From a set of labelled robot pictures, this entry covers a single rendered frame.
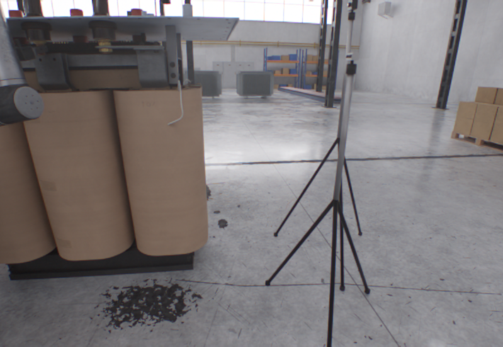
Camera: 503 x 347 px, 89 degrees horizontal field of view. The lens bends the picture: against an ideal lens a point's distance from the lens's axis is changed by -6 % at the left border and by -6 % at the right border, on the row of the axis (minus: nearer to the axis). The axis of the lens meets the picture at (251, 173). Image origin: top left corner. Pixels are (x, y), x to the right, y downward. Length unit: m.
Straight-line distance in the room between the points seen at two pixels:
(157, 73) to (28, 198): 0.93
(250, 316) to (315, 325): 0.32
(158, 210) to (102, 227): 0.31
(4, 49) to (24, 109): 0.19
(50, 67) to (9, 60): 0.38
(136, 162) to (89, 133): 0.25
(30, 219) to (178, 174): 0.83
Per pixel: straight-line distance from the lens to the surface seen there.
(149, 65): 1.36
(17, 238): 1.85
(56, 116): 1.48
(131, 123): 1.38
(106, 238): 1.65
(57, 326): 1.75
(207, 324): 1.52
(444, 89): 13.41
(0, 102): 1.14
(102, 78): 1.52
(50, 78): 1.51
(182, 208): 1.47
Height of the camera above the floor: 1.15
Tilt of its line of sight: 20 degrees down
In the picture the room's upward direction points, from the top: 1 degrees clockwise
